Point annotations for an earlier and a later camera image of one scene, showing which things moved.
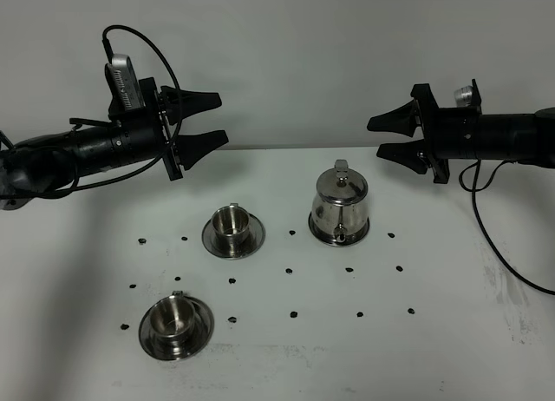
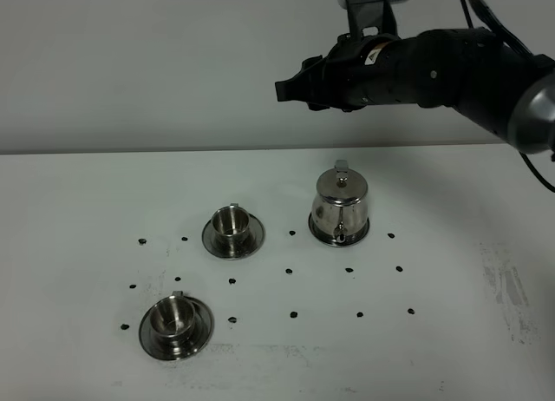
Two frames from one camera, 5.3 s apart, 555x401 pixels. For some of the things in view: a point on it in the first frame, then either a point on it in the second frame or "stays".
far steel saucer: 256,239 stays
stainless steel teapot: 340,207 stays
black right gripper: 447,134 to 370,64
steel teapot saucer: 329,239 stays
